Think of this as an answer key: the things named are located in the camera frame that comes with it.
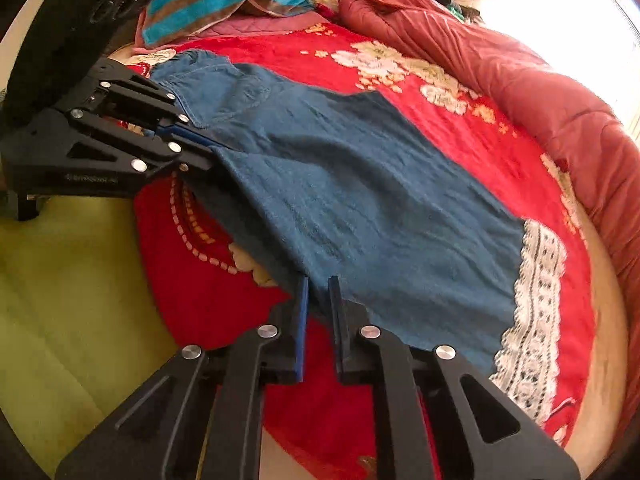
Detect red quilted comforter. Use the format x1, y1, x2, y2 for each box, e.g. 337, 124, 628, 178
339, 0, 640, 431

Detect pink quilted pad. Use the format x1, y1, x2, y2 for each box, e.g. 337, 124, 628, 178
132, 10, 331, 53

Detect green sheet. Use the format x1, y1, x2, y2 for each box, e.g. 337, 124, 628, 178
0, 195, 181, 478

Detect beige bed sheet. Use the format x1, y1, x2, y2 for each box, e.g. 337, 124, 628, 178
565, 210, 631, 461

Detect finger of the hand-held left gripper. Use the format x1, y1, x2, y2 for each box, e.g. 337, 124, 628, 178
55, 57, 193, 136
0, 107, 217, 197

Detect red floral blanket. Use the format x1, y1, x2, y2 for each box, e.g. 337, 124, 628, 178
107, 22, 598, 480

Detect blue pants with lace hem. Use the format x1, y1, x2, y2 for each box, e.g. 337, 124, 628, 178
150, 50, 568, 423

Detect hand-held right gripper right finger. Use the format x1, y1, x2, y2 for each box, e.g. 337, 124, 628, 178
327, 275, 581, 480

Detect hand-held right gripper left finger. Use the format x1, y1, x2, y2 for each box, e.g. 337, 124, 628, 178
55, 275, 310, 480

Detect dark cloth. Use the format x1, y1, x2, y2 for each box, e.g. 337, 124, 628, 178
425, 0, 483, 26

